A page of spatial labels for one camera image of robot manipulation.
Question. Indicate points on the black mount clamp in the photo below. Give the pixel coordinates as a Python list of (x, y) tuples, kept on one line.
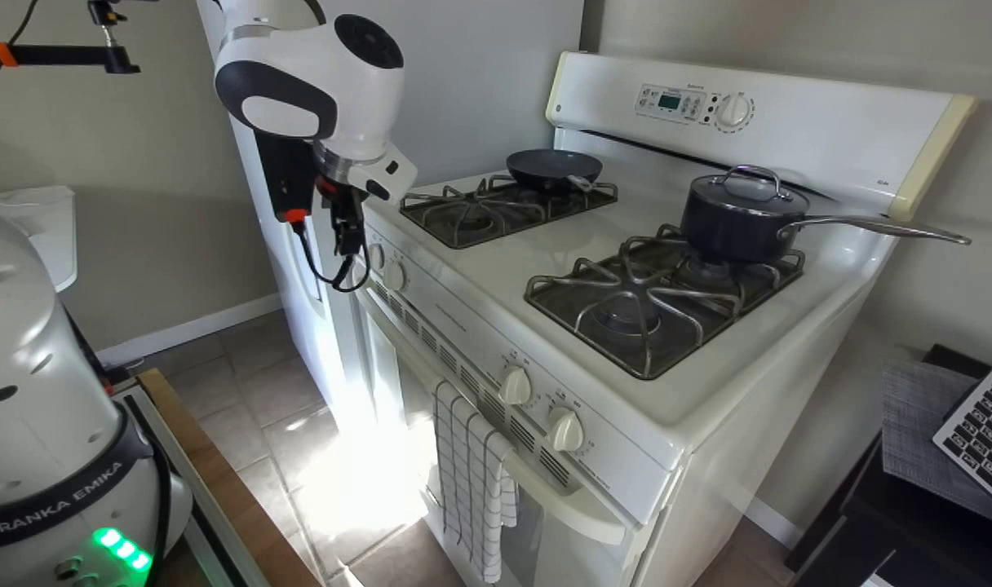
[(107, 17)]

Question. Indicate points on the white stove burner knob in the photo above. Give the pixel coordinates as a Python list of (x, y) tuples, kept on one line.
[(376, 256), (513, 387), (566, 432), (395, 274)]

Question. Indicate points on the white refrigerator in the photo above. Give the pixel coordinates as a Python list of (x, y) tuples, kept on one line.
[(302, 306)]

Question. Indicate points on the white gas stove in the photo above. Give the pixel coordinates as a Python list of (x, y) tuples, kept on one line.
[(483, 271)]

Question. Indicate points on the black desk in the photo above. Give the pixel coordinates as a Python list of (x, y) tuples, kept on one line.
[(898, 544)]

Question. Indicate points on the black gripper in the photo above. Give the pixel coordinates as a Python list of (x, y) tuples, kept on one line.
[(345, 203)]

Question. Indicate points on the white oven timer knob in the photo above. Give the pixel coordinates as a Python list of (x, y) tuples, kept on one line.
[(736, 110)]

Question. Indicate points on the oven digital display panel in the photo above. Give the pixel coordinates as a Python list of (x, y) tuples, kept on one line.
[(670, 104)]

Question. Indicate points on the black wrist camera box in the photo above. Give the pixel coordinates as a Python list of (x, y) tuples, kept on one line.
[(287, 175)]

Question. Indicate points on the black frying pan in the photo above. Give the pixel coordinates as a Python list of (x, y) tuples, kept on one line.
[(554, 169)]

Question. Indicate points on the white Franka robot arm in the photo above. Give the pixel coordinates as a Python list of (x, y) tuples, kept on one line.
[(302, 66)]

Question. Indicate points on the glass saucepan lid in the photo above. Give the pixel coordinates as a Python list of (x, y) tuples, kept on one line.
[(748, 193)]

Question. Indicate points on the white striped dish towel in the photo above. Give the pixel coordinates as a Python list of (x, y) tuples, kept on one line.
[(469, 490)]

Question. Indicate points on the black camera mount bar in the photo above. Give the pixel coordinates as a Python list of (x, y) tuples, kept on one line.
[(50, 58)]

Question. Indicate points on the black cast iron grate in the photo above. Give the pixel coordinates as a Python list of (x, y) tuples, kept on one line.
[(464, 216), (646, 312)]

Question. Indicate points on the wooden edged table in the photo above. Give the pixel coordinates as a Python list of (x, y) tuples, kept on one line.
[(222, 490)]

